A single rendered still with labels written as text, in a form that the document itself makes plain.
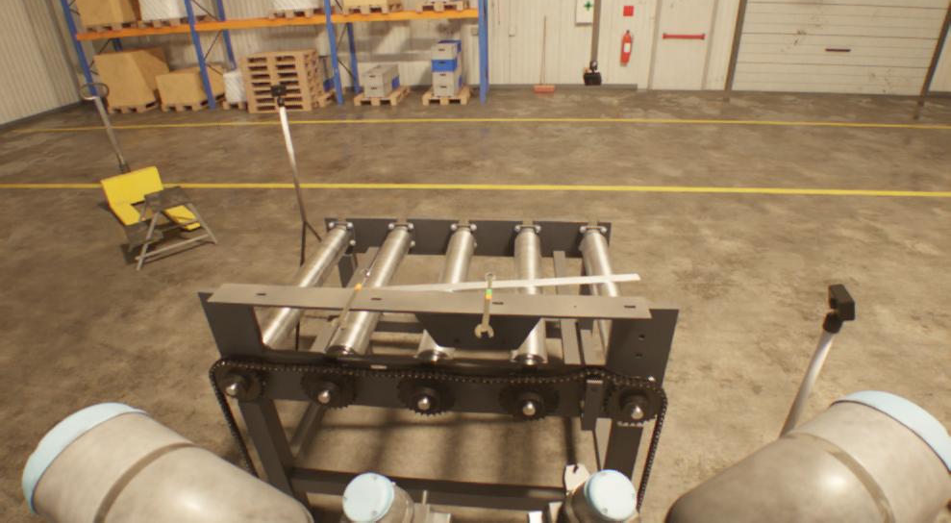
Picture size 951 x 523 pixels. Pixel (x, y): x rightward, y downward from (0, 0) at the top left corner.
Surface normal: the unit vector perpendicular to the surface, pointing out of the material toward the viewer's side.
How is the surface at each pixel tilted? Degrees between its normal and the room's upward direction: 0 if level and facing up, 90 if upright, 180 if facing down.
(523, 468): 0
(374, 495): 19
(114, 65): 90
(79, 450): 13
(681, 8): 90
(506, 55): 90
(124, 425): 25
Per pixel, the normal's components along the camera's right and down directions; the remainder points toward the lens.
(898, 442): 0.07, -0.75
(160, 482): 0.23, -0.84
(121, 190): 0.74, 0.29
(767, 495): -0.62, -0.65
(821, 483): -0.26, -0.74
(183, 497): 0.43, -0.70
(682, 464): -0.03, -0.89
